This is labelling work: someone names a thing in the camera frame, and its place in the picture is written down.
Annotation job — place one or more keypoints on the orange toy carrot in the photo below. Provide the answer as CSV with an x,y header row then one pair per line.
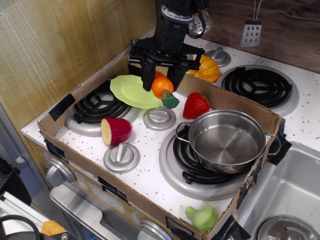
x,y
163,89

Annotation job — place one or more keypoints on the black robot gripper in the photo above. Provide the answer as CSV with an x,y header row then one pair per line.
x,y
166,48

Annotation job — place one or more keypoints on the silver toy sink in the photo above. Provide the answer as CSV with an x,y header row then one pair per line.
x,y
292,187

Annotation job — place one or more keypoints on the oven knob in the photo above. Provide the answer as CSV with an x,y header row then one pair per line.
x,y
151,231
58,174

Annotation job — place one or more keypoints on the metal strainer ladle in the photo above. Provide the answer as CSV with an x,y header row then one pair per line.
x,y
196,26

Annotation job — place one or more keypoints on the halved red toy fruit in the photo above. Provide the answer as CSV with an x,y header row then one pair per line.
x,y
115,130

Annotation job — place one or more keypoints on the black burner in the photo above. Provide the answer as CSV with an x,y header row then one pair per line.
x,y
85,117
264,85
186,175

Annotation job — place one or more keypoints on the middle silver stove knob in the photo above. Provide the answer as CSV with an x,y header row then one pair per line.
x,y
159,119

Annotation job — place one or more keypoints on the front silver stove knob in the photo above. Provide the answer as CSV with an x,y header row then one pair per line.
x,y
121,158

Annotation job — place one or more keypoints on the stainless steel pot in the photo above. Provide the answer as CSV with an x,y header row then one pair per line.
x,y
227,141

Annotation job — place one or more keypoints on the red toy strawberry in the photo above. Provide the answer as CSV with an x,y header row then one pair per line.
x,y
195,105

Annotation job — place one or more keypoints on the front right black burner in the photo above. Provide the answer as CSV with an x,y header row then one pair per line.
x,y
186,175

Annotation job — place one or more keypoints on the left black burner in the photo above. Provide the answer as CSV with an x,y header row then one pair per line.
x,y
85,117

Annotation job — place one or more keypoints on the right oven front knob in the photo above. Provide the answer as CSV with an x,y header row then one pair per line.
x,y
151,231

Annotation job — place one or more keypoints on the orange toy pumpkin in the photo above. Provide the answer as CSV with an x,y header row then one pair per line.
x,y
208,71

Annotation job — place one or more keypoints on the light green plastic plate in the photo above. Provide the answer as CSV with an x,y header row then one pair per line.
x,y
129,89

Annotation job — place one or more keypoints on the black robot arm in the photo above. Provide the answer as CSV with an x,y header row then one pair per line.
x,y
184,8

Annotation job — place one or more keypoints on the left oven front knob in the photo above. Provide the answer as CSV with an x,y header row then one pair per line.
x,y
58,174

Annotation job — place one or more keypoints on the silver stove knob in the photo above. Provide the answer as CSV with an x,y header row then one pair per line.
x,y
221,57
121,158
159,119

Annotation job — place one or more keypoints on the back right black burner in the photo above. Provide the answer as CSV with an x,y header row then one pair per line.
x,y
264,85

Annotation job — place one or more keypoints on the back silver stove knob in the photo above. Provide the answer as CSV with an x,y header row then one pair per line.
x,y
221,57

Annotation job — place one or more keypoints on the green toy broccoli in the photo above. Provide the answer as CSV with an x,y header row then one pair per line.
x,y
203,219

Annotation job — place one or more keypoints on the silver oven door handle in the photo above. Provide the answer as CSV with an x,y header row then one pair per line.
x,y
100,221

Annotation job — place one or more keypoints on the metal slotted spatula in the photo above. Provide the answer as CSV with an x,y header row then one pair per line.
x,y
252,29

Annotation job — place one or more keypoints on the sink drain strainer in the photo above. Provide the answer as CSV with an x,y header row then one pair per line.
x,y
285,227

